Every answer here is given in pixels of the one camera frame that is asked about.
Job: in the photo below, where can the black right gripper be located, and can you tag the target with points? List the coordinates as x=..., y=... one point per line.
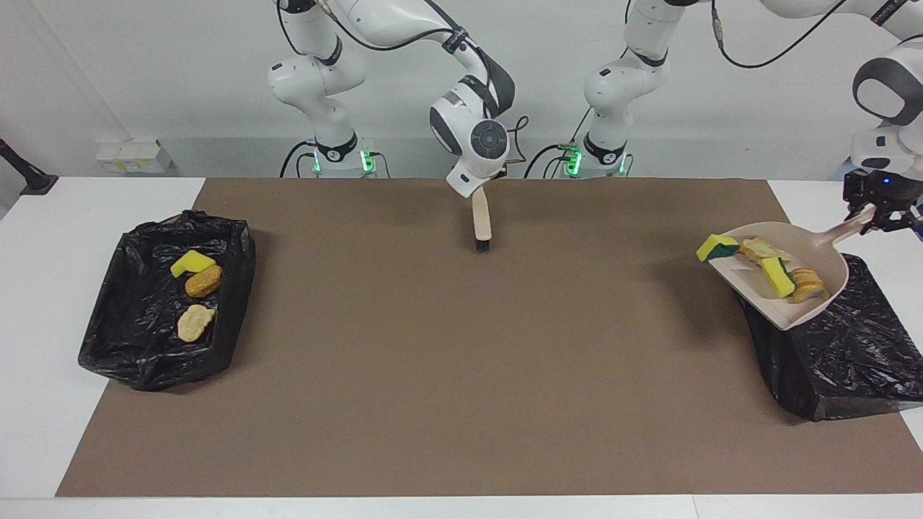
x=502, y=171

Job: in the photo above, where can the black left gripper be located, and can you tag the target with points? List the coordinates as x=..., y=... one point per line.
x=887, y=186

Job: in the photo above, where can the beige hand brush black bristles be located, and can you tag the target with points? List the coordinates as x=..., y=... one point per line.
x=482, y=220

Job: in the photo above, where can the beige plastic dustpan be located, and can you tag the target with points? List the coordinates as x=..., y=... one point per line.
x=822, y=256

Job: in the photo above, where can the long orange croissant piece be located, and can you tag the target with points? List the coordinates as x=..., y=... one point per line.
x=807, y=285

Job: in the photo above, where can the curved yellow sponge piece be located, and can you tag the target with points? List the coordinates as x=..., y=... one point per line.
x=777, y=277

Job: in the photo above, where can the pale crusty bread chunk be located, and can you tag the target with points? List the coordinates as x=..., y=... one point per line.
x=761, y=249

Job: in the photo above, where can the green and yellow sponge piece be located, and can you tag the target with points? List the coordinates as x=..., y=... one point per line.
x=716, y=247

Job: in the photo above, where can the oval brown bread roll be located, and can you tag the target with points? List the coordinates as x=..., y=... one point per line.
x=204, y=281

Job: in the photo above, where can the notched yellow sponge piece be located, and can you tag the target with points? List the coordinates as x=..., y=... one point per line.
x=190, y=263

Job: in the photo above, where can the striped croissant bread piece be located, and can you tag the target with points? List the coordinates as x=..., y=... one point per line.
x=195, y=323

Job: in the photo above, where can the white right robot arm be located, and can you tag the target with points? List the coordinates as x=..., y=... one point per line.
x=476, y=137

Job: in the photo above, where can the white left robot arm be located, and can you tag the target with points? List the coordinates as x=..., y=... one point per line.
x=620, y=86

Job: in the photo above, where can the bin lined with black bag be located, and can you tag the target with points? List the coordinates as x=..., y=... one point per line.
x=144, y=324
x=851, y=360

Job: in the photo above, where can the brown paper table mat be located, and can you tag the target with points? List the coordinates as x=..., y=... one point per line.
x=433, y=360

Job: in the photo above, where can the black stand foot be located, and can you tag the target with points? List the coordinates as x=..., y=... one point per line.
x=29, y=176

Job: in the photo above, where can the white box on wall ledge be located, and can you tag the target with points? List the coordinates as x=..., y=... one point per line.
x=133, y=155

